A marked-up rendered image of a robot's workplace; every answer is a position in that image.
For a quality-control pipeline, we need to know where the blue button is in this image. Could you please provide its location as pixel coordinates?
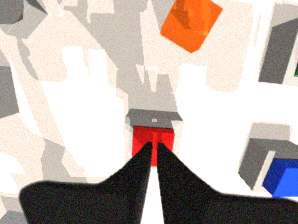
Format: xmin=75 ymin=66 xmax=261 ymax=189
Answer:
xmin=237 ymin=138 xmax=298 ymax=197

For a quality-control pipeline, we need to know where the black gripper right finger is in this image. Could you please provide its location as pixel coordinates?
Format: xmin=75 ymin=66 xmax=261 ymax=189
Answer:
xmin=157 ymin=143 xmax=298 ymax=224

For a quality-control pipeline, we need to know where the green button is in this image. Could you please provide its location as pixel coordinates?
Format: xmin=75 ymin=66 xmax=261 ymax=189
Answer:
xmin=258 ymin=17 xmax=298 ymax=87

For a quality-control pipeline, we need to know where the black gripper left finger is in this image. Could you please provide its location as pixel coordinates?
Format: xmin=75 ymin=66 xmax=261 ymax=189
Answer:
xmin=18 ymin=142 xmax=153 ymax=224

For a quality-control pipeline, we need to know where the red button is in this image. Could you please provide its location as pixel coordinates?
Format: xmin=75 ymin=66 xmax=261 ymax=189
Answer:
xmin=124 ymin=108 xmax=184 ymax=168

